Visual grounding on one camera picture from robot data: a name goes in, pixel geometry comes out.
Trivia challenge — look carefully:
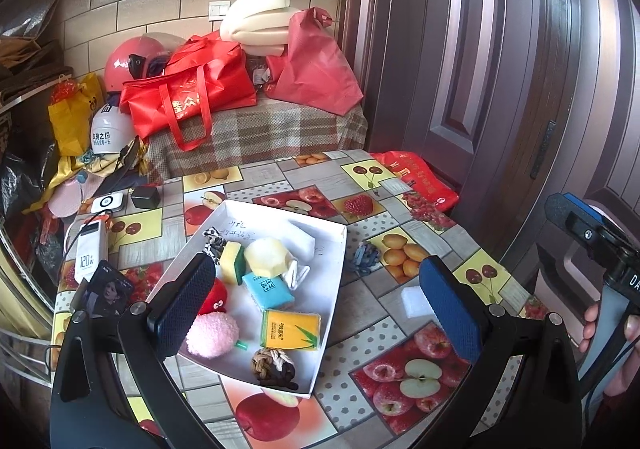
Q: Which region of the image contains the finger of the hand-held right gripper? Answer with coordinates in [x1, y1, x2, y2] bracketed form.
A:
[544, 192, 628, 267]

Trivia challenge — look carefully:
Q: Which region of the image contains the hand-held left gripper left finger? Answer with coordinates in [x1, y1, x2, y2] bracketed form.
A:
[50, 253, 226, 449]

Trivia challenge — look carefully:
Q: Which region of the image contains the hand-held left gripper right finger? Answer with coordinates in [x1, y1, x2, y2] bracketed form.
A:
[419, 255, 583, 449]

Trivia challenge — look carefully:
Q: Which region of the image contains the red apple plush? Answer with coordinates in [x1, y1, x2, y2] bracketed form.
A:
[197, 277, 229, 316]

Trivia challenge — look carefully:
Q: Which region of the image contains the pink fluffy peach plush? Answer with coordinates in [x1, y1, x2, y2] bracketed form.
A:
[186, 313, 249, 360]

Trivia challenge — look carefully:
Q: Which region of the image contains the yellow green sponge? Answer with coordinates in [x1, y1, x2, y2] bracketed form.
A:
[220, 241, 248, 286]

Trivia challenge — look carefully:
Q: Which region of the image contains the black white scrunchie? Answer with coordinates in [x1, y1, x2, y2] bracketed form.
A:
[202, 226, 228, 260]

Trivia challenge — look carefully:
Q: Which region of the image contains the blue tissue packet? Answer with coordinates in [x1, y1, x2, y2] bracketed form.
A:
[241, 271, 295, 312]

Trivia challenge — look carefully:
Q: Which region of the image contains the cream foam piece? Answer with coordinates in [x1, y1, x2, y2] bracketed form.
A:
[243, 237, 293, 278]

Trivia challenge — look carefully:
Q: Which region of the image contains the yellow tissue packet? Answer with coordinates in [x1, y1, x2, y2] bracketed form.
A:
[260, 309, 322, 351]

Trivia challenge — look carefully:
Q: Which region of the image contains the woven rope knot ball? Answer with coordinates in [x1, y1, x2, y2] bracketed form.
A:
[251, 347, 299, 391]

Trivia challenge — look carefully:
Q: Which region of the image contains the white cloth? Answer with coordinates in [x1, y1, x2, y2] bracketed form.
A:
[282, 261, 311, 291]

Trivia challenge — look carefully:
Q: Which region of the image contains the white cardboard box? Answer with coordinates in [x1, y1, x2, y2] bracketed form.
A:
[146, 199, 348, 399]

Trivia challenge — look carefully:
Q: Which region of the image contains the white foam block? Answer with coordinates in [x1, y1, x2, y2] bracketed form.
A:
[401, 285, 433, 320]
[295, 220, 321, 257]

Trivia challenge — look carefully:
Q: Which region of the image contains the person's right forearm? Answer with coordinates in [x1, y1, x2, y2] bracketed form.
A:
[592, 391, 640, 449]

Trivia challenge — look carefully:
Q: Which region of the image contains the person's right hand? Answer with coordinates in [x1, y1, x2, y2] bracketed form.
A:
[579, 301, 640, 397]

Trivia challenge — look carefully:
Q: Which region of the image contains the fruit print tablecloth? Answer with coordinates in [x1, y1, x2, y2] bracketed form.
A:
[52, 149, 551, 449]

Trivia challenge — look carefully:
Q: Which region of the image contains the smartphone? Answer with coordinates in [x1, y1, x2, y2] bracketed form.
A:
[75, 259, 136, 317]

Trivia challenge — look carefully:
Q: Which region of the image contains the blue scrunchie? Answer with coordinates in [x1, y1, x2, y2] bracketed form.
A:
[346, 240, 383, 277]

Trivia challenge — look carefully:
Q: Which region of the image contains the white power bank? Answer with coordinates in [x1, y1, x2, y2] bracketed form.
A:
[65, 219, 111, 282]

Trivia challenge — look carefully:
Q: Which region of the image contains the black charger block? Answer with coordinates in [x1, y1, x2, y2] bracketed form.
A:
[131, 186, 162, 211]

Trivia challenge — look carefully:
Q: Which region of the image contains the red plastic bag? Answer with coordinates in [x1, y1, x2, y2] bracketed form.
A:
[264, 6, 365, 116]
[372, 150, 460, 215]

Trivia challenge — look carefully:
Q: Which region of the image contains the pink round fan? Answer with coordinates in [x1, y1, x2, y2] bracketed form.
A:
[47, 176, 108, 217]

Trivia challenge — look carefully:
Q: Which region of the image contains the white helmet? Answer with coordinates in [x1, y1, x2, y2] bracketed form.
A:
[90, 102, 138, 155]

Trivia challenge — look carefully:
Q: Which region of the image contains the plaid cloth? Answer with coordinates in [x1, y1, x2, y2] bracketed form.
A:
[145, 96, 368, 185]

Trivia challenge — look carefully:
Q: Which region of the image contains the brown door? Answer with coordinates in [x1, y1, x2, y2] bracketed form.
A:
[345, 0, 640, 330]

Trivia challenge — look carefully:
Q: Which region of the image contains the black plastic bag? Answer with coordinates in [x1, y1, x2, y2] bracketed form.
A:
[0, 149, 56, 215]

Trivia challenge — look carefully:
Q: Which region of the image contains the yellow shopping bag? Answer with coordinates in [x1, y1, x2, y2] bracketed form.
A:
[48, 73, 106, 157]

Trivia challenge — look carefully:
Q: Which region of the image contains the red tote bag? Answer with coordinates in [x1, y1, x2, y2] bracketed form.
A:
[119, 34, 258, 152]

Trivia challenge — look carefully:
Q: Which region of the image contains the pink helmet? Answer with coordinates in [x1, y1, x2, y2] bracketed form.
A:
[104, 32, 186, 92]

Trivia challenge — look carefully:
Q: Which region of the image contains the stack of cardboard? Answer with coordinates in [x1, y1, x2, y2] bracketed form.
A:
[0, 36, 66, 105]

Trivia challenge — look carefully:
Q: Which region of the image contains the white foam roll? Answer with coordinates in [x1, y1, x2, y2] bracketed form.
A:
[219, 0, 306, 57]

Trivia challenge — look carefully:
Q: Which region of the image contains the silver foil bag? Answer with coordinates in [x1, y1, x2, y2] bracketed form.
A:
[0, 0, 61, 37]

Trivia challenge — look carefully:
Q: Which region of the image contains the door handle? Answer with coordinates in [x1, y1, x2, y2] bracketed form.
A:
[530, 120, 557, 180]

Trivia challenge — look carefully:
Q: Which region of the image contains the white wireless charger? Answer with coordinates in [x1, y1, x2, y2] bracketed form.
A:
[91, 194, 126, 215]

